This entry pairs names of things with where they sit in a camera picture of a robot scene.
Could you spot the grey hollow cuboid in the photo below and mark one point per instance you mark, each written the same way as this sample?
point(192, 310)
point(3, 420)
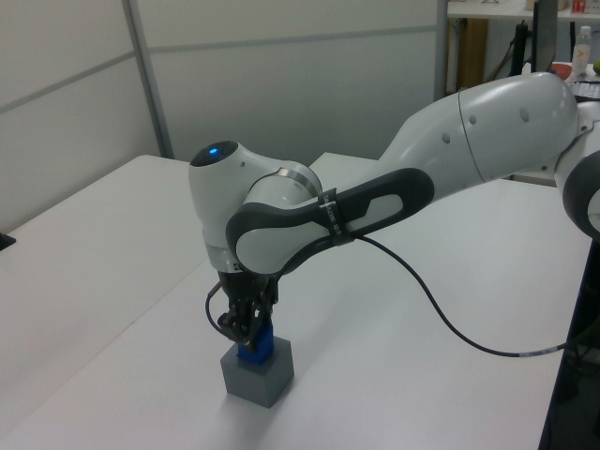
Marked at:
point(253, 382)

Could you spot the blue block with peg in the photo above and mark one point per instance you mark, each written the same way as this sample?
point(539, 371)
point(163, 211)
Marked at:
point(263, 349)

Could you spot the red bowl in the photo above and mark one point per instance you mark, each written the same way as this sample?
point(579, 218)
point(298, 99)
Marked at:
point(561, 70)

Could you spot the black table frame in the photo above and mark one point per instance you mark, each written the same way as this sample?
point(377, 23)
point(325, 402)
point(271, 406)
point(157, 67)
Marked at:
point(574, 375)

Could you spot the white desk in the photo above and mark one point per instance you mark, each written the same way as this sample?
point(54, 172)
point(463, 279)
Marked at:
point(497, 10)

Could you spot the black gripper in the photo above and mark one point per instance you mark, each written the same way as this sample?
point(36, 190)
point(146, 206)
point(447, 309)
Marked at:
point(246, 288)

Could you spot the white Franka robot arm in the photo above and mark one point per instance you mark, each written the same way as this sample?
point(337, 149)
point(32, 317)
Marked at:
point(492, 126)

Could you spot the grey partition post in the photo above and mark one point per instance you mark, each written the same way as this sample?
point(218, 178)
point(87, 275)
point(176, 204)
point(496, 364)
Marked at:
point(150, 79)
point(445, 47)

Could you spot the black clamp base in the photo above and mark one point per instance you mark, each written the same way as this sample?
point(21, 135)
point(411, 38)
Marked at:
point(5, 241)

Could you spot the black monitor stand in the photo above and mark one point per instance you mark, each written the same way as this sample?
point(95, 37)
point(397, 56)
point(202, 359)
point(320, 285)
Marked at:
point(521, 49)

